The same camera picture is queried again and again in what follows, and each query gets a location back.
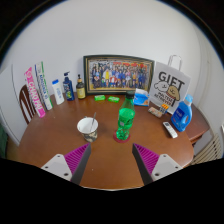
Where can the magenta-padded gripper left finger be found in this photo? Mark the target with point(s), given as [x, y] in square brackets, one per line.
[75, 160]

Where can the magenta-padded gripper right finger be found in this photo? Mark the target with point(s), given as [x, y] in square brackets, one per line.
[149, 160]

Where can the green plastic drink bottle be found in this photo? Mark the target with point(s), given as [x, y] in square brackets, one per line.
[125, 118]

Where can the black gold floral paper cup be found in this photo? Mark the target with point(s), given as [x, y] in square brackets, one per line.
[88, 130]

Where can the white remote control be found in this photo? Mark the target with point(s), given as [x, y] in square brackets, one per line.
[170, 129]

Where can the thin stirrer in cup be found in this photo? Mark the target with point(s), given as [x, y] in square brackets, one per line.
[92, 122]

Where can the small floral patterned box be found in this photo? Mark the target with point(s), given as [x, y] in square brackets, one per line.
[154, 112]

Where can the colourful puzzle cube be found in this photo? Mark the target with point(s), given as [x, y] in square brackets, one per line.
[164, 109]

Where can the blue detergent bottle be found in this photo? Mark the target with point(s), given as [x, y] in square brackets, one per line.
[181, 116]

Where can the white radiator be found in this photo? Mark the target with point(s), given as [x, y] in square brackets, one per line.
[208, 150]

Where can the blue tissue pack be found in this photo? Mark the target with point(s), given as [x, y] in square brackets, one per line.
[141, 98]

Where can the small green packet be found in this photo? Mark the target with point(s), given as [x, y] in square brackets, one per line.
[113, 99]
[99, 98]

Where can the white tube with blue cap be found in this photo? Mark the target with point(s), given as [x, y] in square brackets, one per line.
[58, 93]

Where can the amber pump bottle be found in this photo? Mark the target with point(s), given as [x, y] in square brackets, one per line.
[80, 90]

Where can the dark blue pump bottle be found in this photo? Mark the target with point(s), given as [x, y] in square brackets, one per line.
[68, 89]

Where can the long pink white box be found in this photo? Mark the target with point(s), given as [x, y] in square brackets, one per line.
[35, 93]

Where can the white paper gift bag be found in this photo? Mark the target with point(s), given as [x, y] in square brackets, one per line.
[170, 85]

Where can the long green white box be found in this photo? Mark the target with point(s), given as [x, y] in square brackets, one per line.
[44, 86]

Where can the framed group photo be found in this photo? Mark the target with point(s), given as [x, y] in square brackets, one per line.
[118, 75]

